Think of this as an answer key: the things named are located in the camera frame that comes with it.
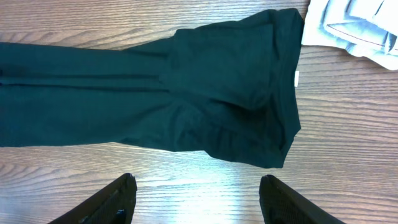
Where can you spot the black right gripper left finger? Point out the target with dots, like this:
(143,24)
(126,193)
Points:
(114,204)

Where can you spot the beige folded shorts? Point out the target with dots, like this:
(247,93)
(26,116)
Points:
(364,28)

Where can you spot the black t-shirt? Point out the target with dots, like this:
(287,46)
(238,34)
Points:
(225,88)

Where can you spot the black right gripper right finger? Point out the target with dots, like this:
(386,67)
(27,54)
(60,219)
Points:
(281,204)

